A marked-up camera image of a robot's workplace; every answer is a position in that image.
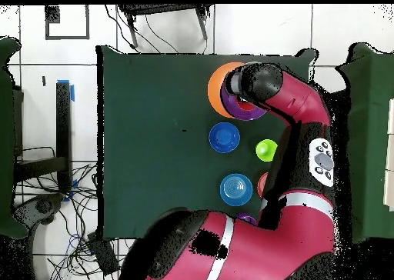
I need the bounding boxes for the purple plastic bowl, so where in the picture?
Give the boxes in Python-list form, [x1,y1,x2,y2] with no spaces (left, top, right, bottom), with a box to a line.
[220,82,268,122]

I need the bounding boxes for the purple plastic cup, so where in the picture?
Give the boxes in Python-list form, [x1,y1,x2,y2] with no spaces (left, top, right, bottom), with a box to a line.
[236,212,258,226]

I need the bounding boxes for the green plastic cup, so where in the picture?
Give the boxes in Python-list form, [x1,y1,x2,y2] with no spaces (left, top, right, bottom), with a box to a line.
[255,138,279,163]

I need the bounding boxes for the black table frame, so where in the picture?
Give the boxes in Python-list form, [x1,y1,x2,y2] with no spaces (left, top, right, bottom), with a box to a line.
[13,82,72,192]

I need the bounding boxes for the dark blue plastic bowl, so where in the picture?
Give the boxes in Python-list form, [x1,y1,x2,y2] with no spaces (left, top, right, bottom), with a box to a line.
[208,122,242,154]

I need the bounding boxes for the white boxes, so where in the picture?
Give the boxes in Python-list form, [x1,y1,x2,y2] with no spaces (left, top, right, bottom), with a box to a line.
[382,98,394,212]

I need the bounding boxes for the black power strip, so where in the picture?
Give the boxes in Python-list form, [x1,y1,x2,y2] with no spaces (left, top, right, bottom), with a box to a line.
[87,232,120,276]

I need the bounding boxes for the light blue plastic bowl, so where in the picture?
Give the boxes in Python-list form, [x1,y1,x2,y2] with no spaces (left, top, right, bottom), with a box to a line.
[219,172,254,208]

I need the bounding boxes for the black metal stool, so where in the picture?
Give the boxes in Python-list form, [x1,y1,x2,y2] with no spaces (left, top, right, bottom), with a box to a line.
[118,4,213,50]

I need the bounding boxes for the blue tape strip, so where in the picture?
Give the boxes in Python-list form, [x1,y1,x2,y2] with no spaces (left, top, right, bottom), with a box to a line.
[57,78,75,103]

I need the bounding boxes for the green cloth side table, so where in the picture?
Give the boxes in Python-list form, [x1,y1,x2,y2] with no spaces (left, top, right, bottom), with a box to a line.
[0,36,30,239]
[336,42,394,244]

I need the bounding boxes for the tangle of floor cables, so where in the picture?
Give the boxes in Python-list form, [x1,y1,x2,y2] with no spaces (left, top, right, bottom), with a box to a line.
[13,145,136,280]

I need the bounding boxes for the red plastic cup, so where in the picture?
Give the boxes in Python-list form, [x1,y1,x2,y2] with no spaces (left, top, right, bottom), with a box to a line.
[235,99,257,112]

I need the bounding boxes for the black square floor frame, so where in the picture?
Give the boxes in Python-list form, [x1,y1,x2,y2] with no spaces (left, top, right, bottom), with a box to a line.
[45,5,91,41]

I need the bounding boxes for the large yellow plastic bowl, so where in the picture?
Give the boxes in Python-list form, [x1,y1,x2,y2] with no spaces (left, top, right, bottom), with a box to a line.
[206,61,245,120]

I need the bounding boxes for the black chair base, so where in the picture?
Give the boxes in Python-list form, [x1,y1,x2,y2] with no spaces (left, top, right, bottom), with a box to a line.
[12,193,65,228]

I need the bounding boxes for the orange-red plastic bowl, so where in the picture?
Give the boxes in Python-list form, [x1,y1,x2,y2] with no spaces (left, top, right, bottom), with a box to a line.
[256,172,269,199]

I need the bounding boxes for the dark green tablecloth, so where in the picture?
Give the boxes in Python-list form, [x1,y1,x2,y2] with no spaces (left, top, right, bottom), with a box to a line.
[95,45,318,242]

